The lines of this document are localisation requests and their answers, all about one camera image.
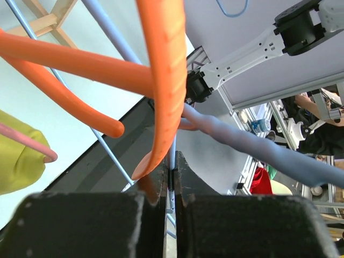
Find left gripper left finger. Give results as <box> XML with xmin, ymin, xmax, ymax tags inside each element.
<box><xmin>1</xmin><ymin>162</ymin><xmax>167</xmax><ymax>257</ymax></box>

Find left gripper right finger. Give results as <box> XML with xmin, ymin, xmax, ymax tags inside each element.
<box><xmin>174</xmin><ymin>152</ymin><xmax>340</xmax><ymax>257</ymax></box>

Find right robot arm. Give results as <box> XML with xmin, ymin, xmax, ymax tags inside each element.
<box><xmin>185</xmin><ymin>1</ymin><xmax>343</xmax><ymax>108</ymax></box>

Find yellow trousers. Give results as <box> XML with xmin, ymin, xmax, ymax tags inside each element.
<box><xmin>1</xmin><ymin>111</ymin><xmax>49</xmax><ymax>195</ymax></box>

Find orange plastic hanger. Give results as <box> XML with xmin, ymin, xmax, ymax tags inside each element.
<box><xmin>1</xmin><ymin>1</ymin><xmax>187</xmax><ymax>180</ymax></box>

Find blue patterned cup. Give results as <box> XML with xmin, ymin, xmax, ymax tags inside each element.
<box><xmin>250</xmin><ymin>118</ymin><xmax>271</xmax><ymax>134</ymax></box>

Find person in background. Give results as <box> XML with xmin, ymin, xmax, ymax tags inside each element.
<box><xmin>282</xmin><ymin>94</ymin><xmax>343</xmax><ymax>156</ymax></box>

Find pink wire hanger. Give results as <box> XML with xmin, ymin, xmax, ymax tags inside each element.
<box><xmin>1</xmin><ymin>123</ymin><xmax>58</xmax><ymax>163</ymax></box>

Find wooden clothes rack frame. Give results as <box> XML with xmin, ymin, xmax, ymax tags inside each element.
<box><xmin>23</xmin><ymin>0</ymin><xmax>77</xmax><ymax>49</ymax></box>

